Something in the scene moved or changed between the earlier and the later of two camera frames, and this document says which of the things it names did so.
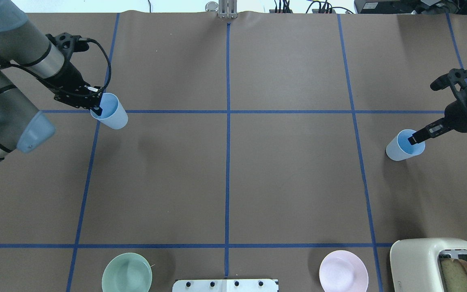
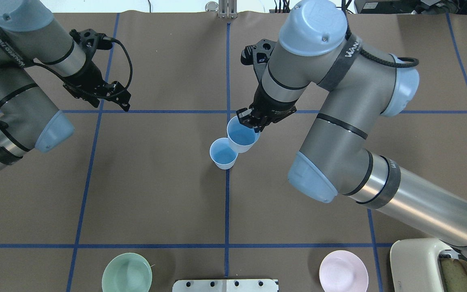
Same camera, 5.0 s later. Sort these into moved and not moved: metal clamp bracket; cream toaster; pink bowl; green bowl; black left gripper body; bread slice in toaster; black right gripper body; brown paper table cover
Moved: black left gripper body; black right gripper body
Not moved: metal clamp bracket; cream toaster; green bowl; bread slice in toaster; brown paper table cover; pink bowl
